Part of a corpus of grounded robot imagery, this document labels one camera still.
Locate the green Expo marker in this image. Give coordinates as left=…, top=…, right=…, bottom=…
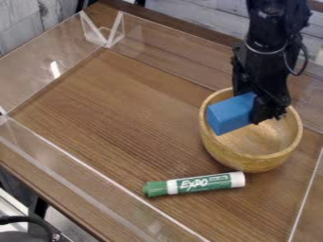
left=143, top=171, right=246, bottom=198

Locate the blue foam block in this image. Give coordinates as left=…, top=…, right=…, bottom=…
left=207, top=92, right=257, bottom=135

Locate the clear acrylic tray wall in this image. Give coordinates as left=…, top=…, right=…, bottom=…
left=0, top=5, right=323, bottom=242

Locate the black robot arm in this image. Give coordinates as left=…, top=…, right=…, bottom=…
left=231, top=0, right=311, bottom=124

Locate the brown wooden bowl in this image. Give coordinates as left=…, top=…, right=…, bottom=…
left=198, top=88, right=303, bottom=173

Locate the black cable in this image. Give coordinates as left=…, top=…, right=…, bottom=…
left=0, top=215, right=55, bottom=242

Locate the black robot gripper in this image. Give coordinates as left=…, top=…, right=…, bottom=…
left=233, top=39, right=309, bottom=125

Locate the black metal bracket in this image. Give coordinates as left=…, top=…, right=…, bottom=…
left=28, top=197, right=74, bottom=242

